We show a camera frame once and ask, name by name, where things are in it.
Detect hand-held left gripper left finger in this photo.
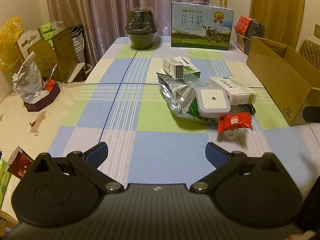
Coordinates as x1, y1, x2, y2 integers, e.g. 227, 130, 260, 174
30, 142, 124, 194

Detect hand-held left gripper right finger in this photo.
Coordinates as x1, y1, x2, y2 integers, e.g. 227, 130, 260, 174
190, 142, 284, 193

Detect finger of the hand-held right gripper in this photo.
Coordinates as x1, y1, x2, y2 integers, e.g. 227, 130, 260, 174
302, 106, 320, 123

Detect brown cardboard box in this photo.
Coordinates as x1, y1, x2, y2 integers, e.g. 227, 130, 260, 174
246, 36, 320, 126

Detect black audio cable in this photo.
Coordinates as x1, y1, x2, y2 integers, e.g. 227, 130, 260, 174
240, 103, 257, 114

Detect long white medicine box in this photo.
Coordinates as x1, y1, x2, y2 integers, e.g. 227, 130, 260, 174
209, 76, 257, 105

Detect silver foil tea bag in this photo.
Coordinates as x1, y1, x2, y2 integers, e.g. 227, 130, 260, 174
156, 72, 213, 125

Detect green and white spray box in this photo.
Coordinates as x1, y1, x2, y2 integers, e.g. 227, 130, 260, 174
162, 56, 201, 80

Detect red snack packet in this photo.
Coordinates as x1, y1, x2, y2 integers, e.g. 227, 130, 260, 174
217, 112, 254, 134

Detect clear plastic square box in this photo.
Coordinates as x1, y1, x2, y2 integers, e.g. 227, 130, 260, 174
196, 87, 231, 118

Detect quilted beige chair back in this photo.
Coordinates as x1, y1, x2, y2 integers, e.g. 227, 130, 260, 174
297, 39, 320, 67

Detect dark red box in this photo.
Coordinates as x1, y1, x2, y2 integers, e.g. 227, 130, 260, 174
24, 81, 61, 112

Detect beige embroidered cloth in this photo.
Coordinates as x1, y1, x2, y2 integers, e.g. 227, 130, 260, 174
0, 81, 87, 162

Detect dark red paper packet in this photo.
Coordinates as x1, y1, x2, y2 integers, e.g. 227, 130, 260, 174
7, 147, 34, 179

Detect metal spoon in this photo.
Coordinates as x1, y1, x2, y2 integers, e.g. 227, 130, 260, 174
48, 64, 58, 81

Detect green wipes packet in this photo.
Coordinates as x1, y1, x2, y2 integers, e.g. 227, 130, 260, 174
0, 158, 13, 205

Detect black plastic container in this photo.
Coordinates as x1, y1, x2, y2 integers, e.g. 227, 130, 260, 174
236, 20, 266, 55

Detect printed plastic bag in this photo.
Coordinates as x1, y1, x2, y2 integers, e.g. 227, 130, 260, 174
12, 52, 46, 103

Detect brown cardboard cartons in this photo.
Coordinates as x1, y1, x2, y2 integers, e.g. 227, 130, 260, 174
27, 26, 87, 82

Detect stack of white bowls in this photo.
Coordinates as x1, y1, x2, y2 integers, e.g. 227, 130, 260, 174
71, 33, 86, 64

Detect red printed box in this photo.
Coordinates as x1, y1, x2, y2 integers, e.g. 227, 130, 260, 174
234, 16, 253, 40

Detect cow print milk carton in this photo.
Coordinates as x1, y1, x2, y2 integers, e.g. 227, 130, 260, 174
171, 0, 235, 51

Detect dark green wrapped pot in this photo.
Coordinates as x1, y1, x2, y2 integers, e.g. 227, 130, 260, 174
125, 7, 158, 50

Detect green tissue packs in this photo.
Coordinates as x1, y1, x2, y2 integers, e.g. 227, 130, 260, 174
41, 21, 63, 52

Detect white carved board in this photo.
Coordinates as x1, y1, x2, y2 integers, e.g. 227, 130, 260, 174
15, 28, 44, 55

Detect yellow plastic bag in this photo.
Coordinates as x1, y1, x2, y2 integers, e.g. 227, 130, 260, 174
0, 16, 24, 70

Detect brown shiny curtain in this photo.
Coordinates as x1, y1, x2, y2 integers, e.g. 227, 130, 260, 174
44, 0, 210, 67

